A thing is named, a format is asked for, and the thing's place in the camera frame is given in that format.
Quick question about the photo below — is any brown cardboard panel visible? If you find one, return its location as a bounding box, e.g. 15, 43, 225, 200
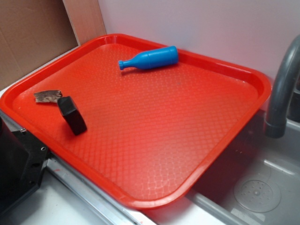
0, 0, 106, 89

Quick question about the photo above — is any blue plastic toy bottle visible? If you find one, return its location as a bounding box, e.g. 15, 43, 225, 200
118, 46, 179, 70

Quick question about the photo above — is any grey plastic faucet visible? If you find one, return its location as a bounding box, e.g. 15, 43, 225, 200
263, 36, 300, 138

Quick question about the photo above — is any grey plastic sink basin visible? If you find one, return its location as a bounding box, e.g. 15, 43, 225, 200
187, 110, 300, 225

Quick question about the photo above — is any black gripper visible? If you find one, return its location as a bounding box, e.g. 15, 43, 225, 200
0, 96, 87, 211

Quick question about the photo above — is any brown wood chip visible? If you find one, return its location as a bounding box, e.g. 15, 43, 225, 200
33, 90, 63, 103

